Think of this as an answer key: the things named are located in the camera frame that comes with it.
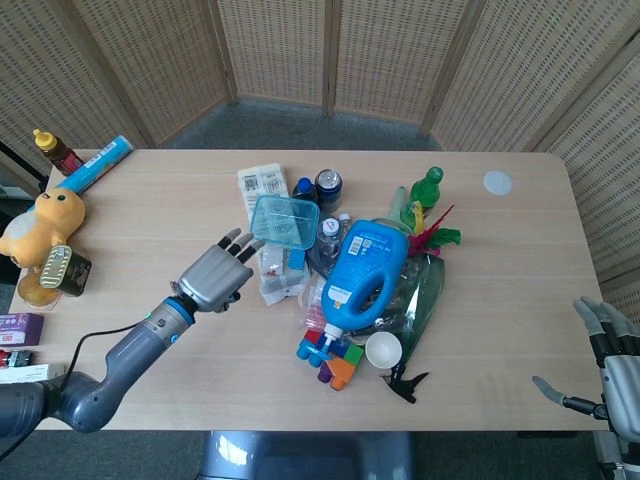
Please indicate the green transparent bag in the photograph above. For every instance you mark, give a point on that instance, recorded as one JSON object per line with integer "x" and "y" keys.
{"x": 427, "y": 290}

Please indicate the teal lidded plastic container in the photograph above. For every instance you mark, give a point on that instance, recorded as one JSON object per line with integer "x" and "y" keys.
{"x": 285, "y": 220}

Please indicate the orange building block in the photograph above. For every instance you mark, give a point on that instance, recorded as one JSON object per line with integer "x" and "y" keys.
{"x": 342, "y": 372}

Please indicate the red and black small object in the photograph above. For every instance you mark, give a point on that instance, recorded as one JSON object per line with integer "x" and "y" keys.
{"x": 15, "y": 358}

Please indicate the blue building block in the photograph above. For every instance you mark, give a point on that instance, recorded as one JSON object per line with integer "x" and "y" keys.
{"x": 310, "y": 352}

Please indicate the white QR code packet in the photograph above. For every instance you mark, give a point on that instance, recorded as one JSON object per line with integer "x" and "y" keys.
{"x": 262, "y": 182}

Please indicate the black stand bar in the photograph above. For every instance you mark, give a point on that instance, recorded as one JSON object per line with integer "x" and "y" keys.
{"x": 20, "y": 162}

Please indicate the honey bottle yellow cap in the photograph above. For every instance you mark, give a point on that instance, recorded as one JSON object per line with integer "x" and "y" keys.
{"x": 57, "y": 155}

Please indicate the clear bottle white cap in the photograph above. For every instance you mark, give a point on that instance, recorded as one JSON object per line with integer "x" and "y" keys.
{"x": 329, "y": 235}

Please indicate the gold tin can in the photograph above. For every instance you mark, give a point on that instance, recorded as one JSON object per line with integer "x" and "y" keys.
{"x": 55, "y": 267}

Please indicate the black clip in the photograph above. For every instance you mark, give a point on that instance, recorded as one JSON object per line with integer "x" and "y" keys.
{"x": 407, "y": 386}

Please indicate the pale green vase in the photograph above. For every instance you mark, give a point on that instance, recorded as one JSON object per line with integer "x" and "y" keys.
{"x": 397, "y": 210}

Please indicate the purple building block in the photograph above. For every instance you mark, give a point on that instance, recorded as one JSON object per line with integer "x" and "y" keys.
{"x": 325, "y": 372}

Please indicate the blue detergent bottle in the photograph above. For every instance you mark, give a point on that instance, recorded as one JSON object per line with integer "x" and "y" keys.
{"x": 360, "y": 275}

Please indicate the white paper cup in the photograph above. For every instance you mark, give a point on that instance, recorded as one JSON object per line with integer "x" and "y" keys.
{"x": 383, "y": 349}

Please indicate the clear bag pink contents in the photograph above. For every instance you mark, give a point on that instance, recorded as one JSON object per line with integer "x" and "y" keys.
{"x": 314, "y": 310}

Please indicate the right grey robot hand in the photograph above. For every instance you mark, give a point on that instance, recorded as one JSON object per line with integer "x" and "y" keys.
{"x": 622, "y": 395}

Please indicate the dark blue ink bottle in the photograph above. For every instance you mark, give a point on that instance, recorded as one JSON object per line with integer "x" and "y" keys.
{"x": 304, "y": 190}

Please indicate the red building block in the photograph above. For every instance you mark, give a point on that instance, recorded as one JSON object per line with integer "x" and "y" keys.
{"x": 312, "y": 336}

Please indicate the purple box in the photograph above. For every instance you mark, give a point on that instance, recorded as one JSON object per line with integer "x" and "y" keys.
{"x": 20, "y": 327}

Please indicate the clear packet small parts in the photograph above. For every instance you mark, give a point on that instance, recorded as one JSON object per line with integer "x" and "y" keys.
{"x": 277, "y": 285}

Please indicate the woven wooden screen panel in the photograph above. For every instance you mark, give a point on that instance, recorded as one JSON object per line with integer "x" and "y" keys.
{"x": 160, "y": 55}
{"x": 395, "y": 55}
{"x": 40, "y": 75}
{"x": 610, "y": 165}
{"x": 275, "y": 50}
{"x": 530, "y": 70}

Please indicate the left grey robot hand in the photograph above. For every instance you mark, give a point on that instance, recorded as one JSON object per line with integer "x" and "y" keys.
{"x": 215, "y": 277}

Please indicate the white barcode box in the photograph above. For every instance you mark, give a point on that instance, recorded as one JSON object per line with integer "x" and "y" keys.
{"x": 30, "y": 372}

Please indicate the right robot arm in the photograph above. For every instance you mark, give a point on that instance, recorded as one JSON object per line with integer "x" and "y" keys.
{"x": 617, "y": 457}

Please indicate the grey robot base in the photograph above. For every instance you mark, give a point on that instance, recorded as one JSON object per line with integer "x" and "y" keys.
{"x": 300, "y": 457}

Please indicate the blue cardboard tube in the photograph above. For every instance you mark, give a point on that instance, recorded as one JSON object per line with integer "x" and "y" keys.
{"x": 95, "y": 165}

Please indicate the coloured feathers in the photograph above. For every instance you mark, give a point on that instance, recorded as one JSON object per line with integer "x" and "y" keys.
{"x": 430, "y": 237}

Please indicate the dark blue silver-lid jar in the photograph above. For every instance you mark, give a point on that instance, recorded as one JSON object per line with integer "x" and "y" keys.
{"x": 330, "y": 190}

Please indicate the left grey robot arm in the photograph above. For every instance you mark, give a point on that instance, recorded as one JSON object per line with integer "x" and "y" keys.
{"x": 130, "y": 350}

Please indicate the yellow plush duck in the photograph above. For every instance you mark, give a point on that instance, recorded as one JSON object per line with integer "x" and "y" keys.
{"x": 47, "y": 222}

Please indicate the small clear bottle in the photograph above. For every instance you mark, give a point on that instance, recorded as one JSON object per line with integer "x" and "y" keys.
{"x": 345, "y": 220}

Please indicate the green plastic bottle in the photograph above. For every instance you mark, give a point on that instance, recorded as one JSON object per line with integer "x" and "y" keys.
{"x": 427, "y": 192}

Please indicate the green building block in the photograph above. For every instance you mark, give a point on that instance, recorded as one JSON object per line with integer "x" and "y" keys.
{"x": 355, "y": 356}

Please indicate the orange glass jar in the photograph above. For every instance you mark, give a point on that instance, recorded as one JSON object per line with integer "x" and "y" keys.
{"x": 35, "y": 295}

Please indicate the white round table cap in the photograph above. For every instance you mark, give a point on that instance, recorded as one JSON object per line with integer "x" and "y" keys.
{"x": 497, "y": 183}

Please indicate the dark brown box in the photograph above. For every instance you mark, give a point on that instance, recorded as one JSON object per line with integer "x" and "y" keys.
{"x": 79, "y": 277}

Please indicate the small blue box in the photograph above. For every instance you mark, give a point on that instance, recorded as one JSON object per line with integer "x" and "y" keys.
{"x": 297, "y": 260}

